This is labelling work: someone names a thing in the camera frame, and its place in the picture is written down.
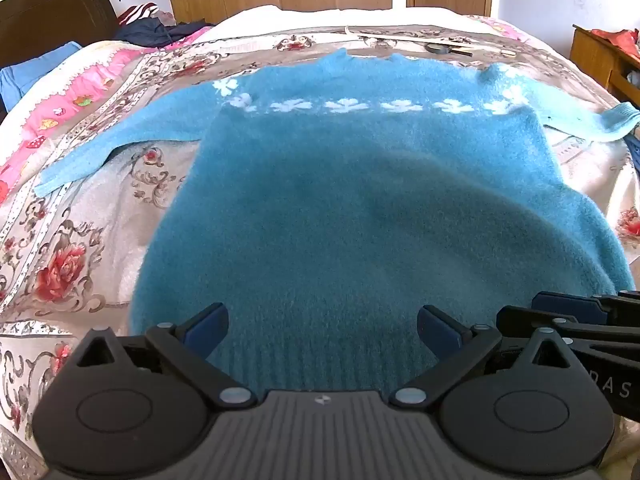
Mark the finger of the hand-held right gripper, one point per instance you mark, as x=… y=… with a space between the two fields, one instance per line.
x=525 y=320
x=565 y=303

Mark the red white striped cloth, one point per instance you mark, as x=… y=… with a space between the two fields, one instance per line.
x=140 y=12

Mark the blue fuzzy flower-pattern sweater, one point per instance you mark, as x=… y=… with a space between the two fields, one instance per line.
x=350 y=185

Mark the wooden side desk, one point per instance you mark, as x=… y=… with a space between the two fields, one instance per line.
x=590 y=55

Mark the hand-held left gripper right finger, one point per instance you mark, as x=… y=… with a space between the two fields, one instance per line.
x=436 y=331

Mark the floral satin bedspread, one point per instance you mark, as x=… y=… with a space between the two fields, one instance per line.
x=100 y=240

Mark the black magnifying glass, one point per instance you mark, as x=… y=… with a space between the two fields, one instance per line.
x=437 y=48

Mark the white bed sheet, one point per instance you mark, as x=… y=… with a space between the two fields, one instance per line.
x=300 y=20

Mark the dark navy clothes pile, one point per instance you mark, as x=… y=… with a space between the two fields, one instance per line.
x=150 y=32

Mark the blue pillow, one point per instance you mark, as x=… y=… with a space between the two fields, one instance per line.
x=30 y=77

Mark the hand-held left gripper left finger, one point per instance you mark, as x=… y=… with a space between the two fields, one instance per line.
x=207 y=324

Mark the pink printed quilt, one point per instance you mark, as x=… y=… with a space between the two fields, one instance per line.
x=90 y=85

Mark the dark wooden headboard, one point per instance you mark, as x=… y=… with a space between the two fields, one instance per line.
x=50 y=15

